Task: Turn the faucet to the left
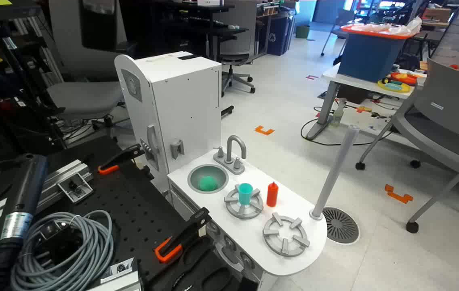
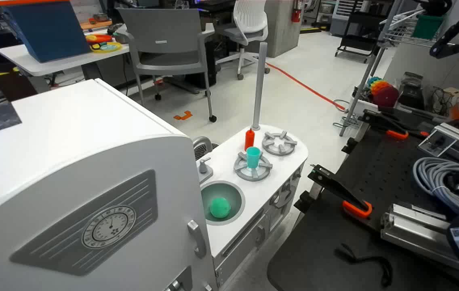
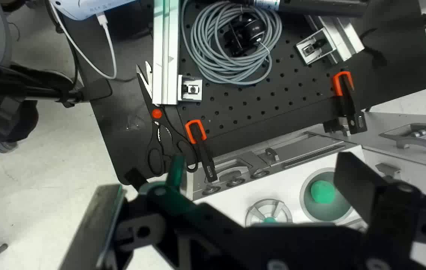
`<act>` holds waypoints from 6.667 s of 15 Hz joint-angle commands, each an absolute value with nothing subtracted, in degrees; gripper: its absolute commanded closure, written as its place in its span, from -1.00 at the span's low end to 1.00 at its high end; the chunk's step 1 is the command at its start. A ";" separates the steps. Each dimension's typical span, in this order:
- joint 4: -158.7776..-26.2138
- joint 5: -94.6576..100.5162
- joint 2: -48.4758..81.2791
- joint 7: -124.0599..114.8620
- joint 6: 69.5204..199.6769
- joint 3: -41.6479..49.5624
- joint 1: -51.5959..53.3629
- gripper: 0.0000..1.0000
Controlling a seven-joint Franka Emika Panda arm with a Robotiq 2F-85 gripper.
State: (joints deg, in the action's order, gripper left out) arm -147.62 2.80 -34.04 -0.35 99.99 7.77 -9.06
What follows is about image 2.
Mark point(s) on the colourful toys pile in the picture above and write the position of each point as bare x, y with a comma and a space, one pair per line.
100, 43

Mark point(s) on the white office chair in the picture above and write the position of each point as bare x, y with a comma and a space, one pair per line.
247, 22

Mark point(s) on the red fire extinguisher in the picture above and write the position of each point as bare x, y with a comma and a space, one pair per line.
296, 12

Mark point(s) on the silver toy faucet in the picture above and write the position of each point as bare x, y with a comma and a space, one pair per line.
200, 143

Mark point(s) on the rainbow coloured toy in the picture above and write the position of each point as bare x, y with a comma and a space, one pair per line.
385, 94

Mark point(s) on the grey vertical pole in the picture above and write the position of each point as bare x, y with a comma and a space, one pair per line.
259, 86

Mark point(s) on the blue box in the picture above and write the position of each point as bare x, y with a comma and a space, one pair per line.
45, 30

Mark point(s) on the black cart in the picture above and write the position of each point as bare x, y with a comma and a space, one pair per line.
359, 27

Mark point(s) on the teal plastic cup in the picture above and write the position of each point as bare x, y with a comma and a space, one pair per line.
254, 157

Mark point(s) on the aluminium extrusion rail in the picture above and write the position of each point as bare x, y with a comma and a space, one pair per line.
423, 227
453, 143

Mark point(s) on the green ball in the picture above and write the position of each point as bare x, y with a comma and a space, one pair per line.
218, 208

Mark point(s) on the white table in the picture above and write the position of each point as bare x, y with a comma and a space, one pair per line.
29, 62

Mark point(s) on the grey chair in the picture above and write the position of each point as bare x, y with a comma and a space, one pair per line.
165, 38

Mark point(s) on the orange plastic cylinder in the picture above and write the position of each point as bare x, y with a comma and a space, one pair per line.
249, 140

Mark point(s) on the green box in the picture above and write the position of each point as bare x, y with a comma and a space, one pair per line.
428, 27

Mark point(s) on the black orange clamp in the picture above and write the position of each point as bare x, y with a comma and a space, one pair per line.
385, 124
336, 188

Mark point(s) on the small orange floor object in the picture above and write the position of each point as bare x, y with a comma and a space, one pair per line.
183, 115

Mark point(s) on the grey faucet knob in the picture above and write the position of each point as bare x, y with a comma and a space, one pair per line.
204, 170

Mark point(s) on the metal tripod stand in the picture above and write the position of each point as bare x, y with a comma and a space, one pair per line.
360, 90

